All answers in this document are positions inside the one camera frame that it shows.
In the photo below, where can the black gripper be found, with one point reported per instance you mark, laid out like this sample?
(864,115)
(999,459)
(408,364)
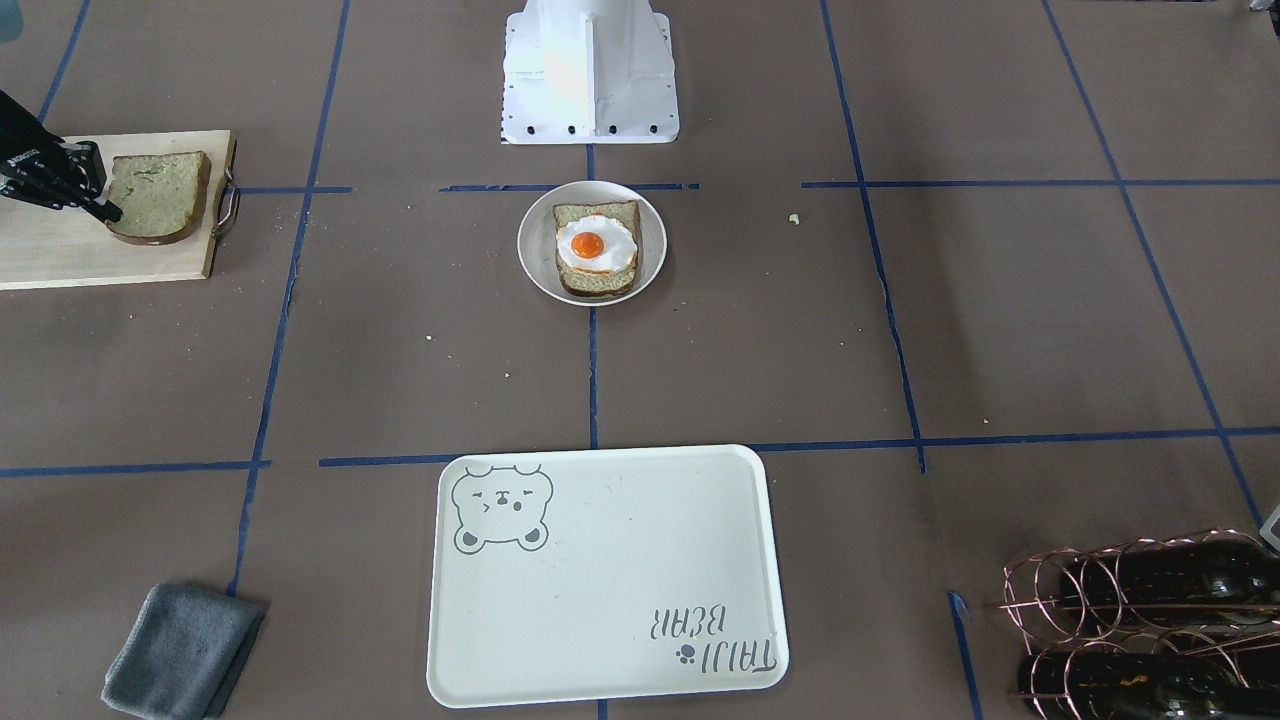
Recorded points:
(30,165)

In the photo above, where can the bread slice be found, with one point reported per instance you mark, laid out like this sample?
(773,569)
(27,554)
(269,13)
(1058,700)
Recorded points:
(603,285)
(162,197)

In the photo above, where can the white round plate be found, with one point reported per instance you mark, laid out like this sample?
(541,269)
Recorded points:
(535,239)

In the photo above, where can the white bear tray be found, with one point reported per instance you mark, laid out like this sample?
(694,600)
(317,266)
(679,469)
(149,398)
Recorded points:
(603,574)

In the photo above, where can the wooden cutting board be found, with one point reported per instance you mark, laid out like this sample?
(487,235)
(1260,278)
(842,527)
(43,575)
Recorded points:
(44,248)

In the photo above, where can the grey folded cloth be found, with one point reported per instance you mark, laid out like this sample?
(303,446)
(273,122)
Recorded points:
(184,656)

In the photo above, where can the fried egg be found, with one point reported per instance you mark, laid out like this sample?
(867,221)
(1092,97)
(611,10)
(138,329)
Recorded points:
(596,245)

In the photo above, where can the dark glass bottle lower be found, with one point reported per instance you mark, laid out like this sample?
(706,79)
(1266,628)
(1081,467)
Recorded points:
(1090,684)

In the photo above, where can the dark glass bottle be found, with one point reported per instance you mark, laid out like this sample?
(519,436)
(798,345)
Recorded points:
(1218,582)
(1090,684)

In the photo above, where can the dark glass bottle upper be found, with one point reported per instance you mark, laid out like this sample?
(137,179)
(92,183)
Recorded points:
(1218,582)

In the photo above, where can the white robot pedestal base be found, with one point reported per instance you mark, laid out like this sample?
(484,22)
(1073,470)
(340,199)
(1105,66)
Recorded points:
(588,72)

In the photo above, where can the copper wire bottle rack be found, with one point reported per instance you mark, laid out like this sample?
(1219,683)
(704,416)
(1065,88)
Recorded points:
(1031,600)

